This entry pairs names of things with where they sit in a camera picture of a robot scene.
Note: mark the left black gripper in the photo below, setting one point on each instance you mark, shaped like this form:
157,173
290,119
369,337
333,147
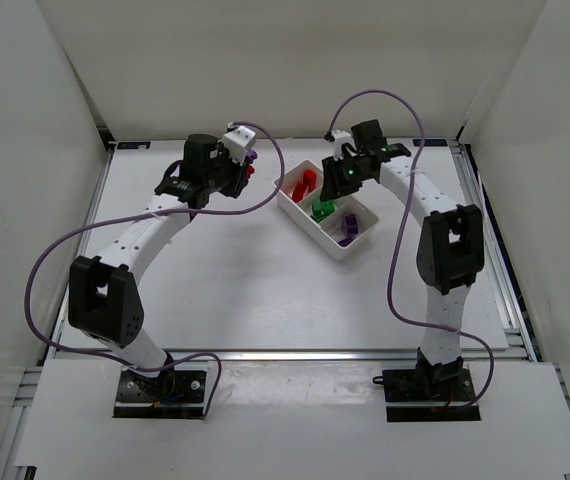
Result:
240,176

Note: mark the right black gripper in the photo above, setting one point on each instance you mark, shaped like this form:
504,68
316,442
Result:
338,181

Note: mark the green square lego brick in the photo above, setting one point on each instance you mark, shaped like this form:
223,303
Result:
321,210

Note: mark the red sloped lego brick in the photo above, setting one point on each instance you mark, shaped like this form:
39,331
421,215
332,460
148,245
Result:
309,179

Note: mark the red rounded lego brick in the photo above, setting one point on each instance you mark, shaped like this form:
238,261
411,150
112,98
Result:
300,192

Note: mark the purple paw print lego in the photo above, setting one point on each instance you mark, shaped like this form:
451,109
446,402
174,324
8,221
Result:
350,225

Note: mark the purple curved lego brick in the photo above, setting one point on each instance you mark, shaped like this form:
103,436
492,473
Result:
346,241

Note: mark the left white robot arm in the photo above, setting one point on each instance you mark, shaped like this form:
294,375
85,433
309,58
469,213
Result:
104,301

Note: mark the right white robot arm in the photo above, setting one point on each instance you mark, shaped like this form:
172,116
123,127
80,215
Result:
450,250

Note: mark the white three-compartment tray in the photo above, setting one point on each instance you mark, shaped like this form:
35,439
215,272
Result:
338,226

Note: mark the blue label sticker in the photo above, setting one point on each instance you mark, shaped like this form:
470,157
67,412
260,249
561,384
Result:
133,145

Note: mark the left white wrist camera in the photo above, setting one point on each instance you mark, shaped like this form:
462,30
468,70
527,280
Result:
239,141

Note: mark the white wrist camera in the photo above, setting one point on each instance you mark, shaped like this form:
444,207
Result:
239,141
338,138

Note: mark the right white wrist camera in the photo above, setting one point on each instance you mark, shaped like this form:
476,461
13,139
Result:
338,138

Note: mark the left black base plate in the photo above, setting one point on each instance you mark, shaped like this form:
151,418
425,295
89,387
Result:
177,394

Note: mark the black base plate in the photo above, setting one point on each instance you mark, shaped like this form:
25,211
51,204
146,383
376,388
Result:
177,394
407,401

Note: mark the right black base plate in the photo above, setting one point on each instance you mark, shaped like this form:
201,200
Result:
407,401

